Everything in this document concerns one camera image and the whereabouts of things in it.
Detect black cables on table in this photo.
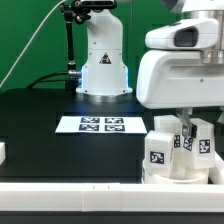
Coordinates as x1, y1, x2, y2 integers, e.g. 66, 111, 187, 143
25, 71, 78, 90

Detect white front fence rail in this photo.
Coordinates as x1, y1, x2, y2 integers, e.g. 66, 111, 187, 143
0, 183, 224, 212

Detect black camera stand pole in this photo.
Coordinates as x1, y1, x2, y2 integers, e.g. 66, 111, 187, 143
59, 0, 118, 92

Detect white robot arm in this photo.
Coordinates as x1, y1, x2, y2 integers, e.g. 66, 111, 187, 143
77, 0, 224, 137

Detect white round stool seat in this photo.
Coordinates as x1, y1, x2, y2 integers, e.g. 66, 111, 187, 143
142, 159, 209, 184

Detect white cable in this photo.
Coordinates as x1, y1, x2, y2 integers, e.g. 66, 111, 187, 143
0, 0, 68, 89

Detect white block at left edge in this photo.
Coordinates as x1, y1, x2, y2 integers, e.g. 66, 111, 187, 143
0, 142, 6, 165

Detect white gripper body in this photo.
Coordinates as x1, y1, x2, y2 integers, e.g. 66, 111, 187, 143
136, 19, 224, 109

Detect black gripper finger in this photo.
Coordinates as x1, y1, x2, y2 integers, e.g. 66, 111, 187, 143
176, 108, 197, 138
214, 106, 224, 137

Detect paper sheet with tags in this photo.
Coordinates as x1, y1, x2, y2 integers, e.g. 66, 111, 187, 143
55, 116, 147, 134

